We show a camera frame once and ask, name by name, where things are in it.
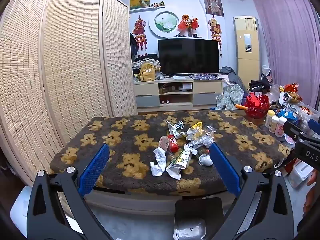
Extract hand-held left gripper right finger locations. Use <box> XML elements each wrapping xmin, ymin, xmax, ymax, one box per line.
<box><xmin>209</xmin><ymin>142</ymin><xmax>299</xmax><ymax>240</ymax></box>

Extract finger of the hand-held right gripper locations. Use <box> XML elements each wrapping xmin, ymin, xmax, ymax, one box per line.
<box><xmin>283</xmin><ymin>121</ymin><xmax>320</xmax><ymax>143</ymax></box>
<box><xmin>308</xmin><ymin>119</ymin><xmax>320</xmax><ymax>132</ymax></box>

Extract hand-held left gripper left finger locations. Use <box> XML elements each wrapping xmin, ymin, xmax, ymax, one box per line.
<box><xmin>26</xmin><ymin>144</ymin><xmax>113</xmax><ymax>240</ymax></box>

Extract white tissue ball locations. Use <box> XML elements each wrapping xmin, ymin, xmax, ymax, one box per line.
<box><xmin>198</xmin><ymin>154</ymin><xmax>213</xmax><ymax>167</ymax></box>

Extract clear crinkled plastic wrapper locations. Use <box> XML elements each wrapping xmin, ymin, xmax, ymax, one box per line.
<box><xmin>186</xmin><ymin>125</ymin><xmax>217</xmax><ymax>148</ymax></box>

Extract green and white wrapper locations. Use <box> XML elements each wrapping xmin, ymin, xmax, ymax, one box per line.
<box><xmin>166</xmin><ymin>144</ymin><xmax>198</xmax><ymax>180</ymax></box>

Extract black trash bin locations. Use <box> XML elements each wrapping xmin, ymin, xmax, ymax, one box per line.
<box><xmin>174</xmin><ymin>197</ymin><xmax>225</xmax><ymax>240</ymax></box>

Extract yellow wrapper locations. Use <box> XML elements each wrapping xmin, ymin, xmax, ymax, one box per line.
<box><xmin>187</xmin><ymin>121</ymin><xmax>203</xmax><ymax>140</ymax></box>

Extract white and silver wrapper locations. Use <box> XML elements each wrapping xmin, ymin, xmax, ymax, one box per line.
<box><xmin>166</xmin><ymin>119</ymin><xmax>187</xmax><ymax>140</ymax></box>

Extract white printed paper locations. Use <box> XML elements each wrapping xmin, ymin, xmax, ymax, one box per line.
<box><xmin>150</xmin><ymin>147</ymin><xmax>167</xmax><ymax>177</ymax></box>

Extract person's right hand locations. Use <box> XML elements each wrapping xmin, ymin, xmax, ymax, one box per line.
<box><xmin>303</xmin><ymin>170</ymin><xmax>320</xmax><ymax>215</ymax></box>

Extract clear plastic food box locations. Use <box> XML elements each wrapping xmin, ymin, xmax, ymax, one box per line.
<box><xmin>297</xmin><ymin>104</ymin><xmax>320</xmax><ymax>123</ymax></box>

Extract white bottle pink label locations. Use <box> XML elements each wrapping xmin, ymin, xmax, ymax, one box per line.
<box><xmin>274</xmin><ymin>116</ymin><xmax>288</xmax><ymax>138</ymax></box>

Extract blue snack packet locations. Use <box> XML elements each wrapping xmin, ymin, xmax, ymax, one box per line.
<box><xmin>277</xmin><ymin>109</ymin><xmax>298</xmax><ymax>126</ymax></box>

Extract white storage box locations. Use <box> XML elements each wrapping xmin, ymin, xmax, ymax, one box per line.
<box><xmin>287</xmin><ymin>159</ymin><xmax>314</xmax><ymax>190</ymax></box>

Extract white bottle orange label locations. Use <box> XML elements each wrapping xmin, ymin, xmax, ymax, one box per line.
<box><xmin>268</xmin><ymin>116</ymin><xmax>280</xmax><ymax>133</ymax></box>

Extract white bottle yellow cap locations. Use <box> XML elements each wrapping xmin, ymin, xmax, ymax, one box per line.
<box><xmin>264</xmin><ymin>109</ymin><xmax>276</xmax><ymax>128</ymax></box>

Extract bear print fleece blanket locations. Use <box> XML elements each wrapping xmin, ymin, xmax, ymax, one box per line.
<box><xmin>50</xmin><ymin>110</ymin><xmax>292</xmax><ymax>197</ymax></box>

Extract red and yellow snack packets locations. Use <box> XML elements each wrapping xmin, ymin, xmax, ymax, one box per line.
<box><xmin>278</xmin><ymin>82</ymin><xmax>300</xmax><ymax>103</ymax></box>

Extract red openwork basket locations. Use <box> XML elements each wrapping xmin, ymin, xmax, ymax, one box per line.
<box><xmin>244</xmin><ymin>93</ymin><xmax>271</xmax><ymax>119</ymax></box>

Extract black bag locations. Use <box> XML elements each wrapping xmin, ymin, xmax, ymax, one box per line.
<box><xmin>249</xmin><ymin>78</ymin><xmax>272</xmax><ymax>93</ymax></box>

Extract pink round lid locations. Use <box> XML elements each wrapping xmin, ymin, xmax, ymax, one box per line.
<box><xmin>159</xmin><ymin>136</ymin><xmax>170</xmax><ymax>153</ymax></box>

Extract floral green cloth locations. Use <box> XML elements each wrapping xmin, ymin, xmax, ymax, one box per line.
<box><xmin>216</xmin><ymin>83</ymin><xmax>245</xmax><ymax>111</ymax></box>

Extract white plastic container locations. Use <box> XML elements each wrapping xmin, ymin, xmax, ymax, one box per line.
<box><xmin>9</xmin><ymin>187</ymin><xmax>34</xmax><ymax>232</ymax></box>

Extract purple curtain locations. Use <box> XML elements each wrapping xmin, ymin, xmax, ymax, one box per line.
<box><xmin>250</xmin><ymin>0</ymin><xmax>320</xmax><ymax>110</ymax></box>

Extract grey clothes heap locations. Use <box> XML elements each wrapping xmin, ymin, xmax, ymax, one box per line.
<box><xmin>219</xmin><ymin>66</ymin><xmax>242</xmax><ymax>85</ymax></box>

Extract beige standing air conditioner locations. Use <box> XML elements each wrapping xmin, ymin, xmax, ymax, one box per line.
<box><xmin>233</xmin><ymin>17</ymin><xmax>262</xmax><ymax>90</ymax></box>

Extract dark patterned cloth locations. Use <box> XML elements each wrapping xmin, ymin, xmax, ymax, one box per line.
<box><xmin>188</xmin><ymin>73</ymin><xmax>222</xmax><ymax>81</ymax></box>

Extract wooden television stand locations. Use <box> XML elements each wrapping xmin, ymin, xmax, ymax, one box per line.
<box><xmin>133</xmin><ymin>76</ymin><xmax>224</xmax><ymax>112</ymax></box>

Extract cardboard boxes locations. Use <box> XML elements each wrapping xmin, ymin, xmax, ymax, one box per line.
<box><xmin>158</xmin><ymin>85</ymin><xmax>176</xmax><ymax>95</ymax></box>

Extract yellow backpack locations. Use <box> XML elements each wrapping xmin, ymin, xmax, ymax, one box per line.
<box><xmin>138</xmin><ymin>63</ymin><xmax>156</xmax><ymax>82</ymax></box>

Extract woven folding screen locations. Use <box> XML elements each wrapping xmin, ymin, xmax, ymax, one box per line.
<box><xmin>0</xmin><ymin>0</ymin><xmax>138</xmax><ymax>188</ymax></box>

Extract black flat television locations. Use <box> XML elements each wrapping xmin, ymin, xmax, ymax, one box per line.
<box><xmin>157</xmin><ymin>39</ymin><xmax>220</xmax><ymax>76</ymax></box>

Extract pile of clothes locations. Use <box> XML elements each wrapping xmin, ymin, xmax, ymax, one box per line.
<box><xmin>132</xmin><ymin>53</ymin><xmax>162</xmax><ymax>77</ymax></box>

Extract orange animal hanging ornament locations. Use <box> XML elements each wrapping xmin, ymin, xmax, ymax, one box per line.
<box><xmin>209</xmin><ymin>15</ymin><xmax>223</xmax><ymax>51</ymax></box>

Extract dark hanging jacket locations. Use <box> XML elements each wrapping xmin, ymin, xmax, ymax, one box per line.
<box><xmin>129</xmin><ymin>32</ymin><xmax>138</xmax><ymax>58</ymax></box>

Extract red fish hanging ornament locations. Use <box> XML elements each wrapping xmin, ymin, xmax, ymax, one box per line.
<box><xmin>132</xmin><ymin>15</ymin><xmax>148</xmax><ymax>55</ymax></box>

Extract vase with red decorations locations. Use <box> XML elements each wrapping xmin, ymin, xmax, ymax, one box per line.
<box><xmin>177</xmin><ymin>14</ymin><xmax>200</xmax><ymax>37</ymax></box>

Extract round framed lotus picture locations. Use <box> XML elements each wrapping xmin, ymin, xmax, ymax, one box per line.
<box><xmin>148</xmin><ymin>11</ymin><xmax>181</xmax><ymax>36</ymax></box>

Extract landscape painting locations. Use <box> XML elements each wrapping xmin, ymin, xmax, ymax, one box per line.
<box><xmin>129</xmin><ymin>0</ymin><xmax>150</xmax><ymax>10</ymax></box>

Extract brown wall poster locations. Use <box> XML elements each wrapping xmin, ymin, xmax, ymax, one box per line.
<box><xmin>202</xmin><ymin>0</ymin><xmax>224</xmax><ymax>17</ymax></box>

